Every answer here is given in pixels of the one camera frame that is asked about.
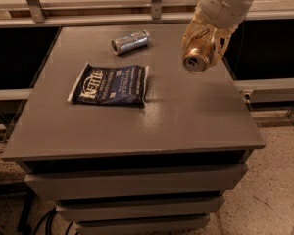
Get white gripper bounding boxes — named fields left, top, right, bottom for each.
left=181, top=0, right=253, bottom=65

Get orange soda can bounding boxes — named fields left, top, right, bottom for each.
left=182, top=38, right=215, bottom=73

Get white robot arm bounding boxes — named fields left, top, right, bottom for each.
left=181, top=0, right=254, bottom=73

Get silver blue can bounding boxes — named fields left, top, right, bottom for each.
left=111, top=30, right=150, bottom=55

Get blue Kettle chips bag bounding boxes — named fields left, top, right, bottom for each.
left=68, top=64, right=149, bottom=106

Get grey drawer cabinet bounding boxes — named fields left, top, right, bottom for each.
left=1, top=23, right=267, bottom=235

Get bottom grey drawer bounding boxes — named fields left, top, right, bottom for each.
left=76, top=215, right=210, bottom=235

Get grey drawer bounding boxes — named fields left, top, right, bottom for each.
left=76, top=215, right=210, bottom=235
left=25, top=164, right=248, bottom=200
left=57, top=196, right=224, bottom=222

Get top grey drawer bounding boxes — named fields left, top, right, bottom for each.
left=25, top=164, right=248, bottom=200

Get middle grey drawer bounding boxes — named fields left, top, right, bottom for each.
left=57, top=196, right=224, bottom=222

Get metal window frame rail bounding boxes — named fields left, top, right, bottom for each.
left=0, top=0, right=294, bottom=29

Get black floor cables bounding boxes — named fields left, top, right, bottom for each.
left=32, top=207, right=76, bottom=235

